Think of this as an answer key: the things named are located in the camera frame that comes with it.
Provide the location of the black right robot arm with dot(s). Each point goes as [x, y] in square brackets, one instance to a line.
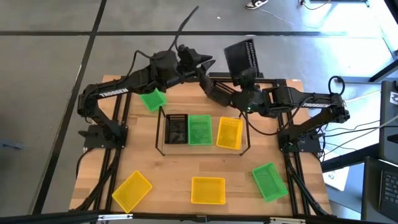
[289, 96]

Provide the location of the black desk foot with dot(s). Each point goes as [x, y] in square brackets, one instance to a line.
[351, 79]

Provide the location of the black flat bracket bar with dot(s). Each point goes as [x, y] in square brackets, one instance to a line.
[217, 75]

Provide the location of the yellow plastic basket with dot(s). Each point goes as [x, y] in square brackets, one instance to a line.
[207, 190]
[132, 191]
[229, 133]

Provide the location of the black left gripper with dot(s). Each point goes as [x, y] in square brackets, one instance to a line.
[191, 60]

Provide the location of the green plastic basket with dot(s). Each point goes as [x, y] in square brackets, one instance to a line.
[269, 182]
[200, 130]
[152, 101]

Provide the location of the black desk edge bar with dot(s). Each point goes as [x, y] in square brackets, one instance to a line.
[342, 161]

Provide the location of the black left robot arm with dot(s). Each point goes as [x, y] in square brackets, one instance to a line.
[140, 79]

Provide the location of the black case with white sticker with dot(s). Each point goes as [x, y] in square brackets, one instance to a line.
[387, 130]

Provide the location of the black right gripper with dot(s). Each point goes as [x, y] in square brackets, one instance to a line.
[252, 99]

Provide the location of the black crossbeam with silver brackets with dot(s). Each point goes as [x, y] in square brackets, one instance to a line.
[171, 218]

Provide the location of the wooden shelf with black legs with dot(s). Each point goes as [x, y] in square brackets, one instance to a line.
[202, 150]

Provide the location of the dark laptop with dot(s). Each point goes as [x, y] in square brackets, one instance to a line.
[388, 189]

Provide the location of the person's feet in sneakers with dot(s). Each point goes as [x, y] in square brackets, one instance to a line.
[256, 3]

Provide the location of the white paper sheet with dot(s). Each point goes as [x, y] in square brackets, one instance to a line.
[337, 180]

